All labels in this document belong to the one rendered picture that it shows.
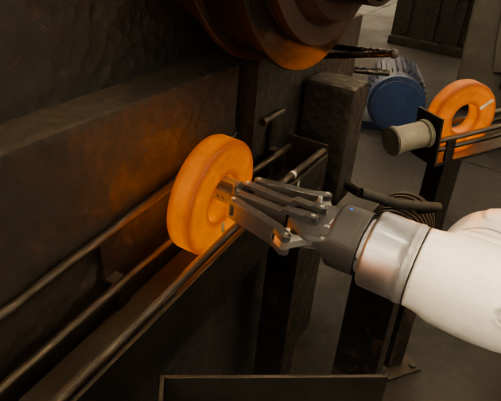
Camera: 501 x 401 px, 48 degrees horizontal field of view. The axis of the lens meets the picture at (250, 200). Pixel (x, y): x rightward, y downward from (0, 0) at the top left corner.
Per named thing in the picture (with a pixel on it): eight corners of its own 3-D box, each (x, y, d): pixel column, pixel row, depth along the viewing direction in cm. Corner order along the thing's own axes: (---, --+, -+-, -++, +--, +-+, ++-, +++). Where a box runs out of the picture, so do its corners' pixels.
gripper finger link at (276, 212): (314, 242, 66) (309, 247, 65) (232, 209, 70) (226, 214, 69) (320, 214, 64) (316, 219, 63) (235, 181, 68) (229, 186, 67)
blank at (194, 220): (161, 168, 62) (187, 177, 61) (235, 112, 73) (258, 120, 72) (166, 270, 71) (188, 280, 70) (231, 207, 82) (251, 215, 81)
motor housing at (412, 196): (313, 407, 137) (351, 220, 111) (347, 353, 154) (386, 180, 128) (364, 434, 132) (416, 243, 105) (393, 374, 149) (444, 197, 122)
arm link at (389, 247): (415, 278, 67) (368, 258, 69) (438, 213, 62) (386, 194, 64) (392, 321, 60) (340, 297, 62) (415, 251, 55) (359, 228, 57)
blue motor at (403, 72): (358, 136, 290) (370, 71, 273) (359, 101, 339) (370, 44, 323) (419, 145, 287) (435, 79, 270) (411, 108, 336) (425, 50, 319)
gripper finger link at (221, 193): (246, 206, 69) (233, 216, 66) (211, 192, 70) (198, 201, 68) (247, 196, 68) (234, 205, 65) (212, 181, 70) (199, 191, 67)
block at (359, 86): (285, 192, 113) (300, 75, 101) (302, 178, 119) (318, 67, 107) (334, 210, 109) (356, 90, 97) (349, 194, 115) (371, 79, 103)
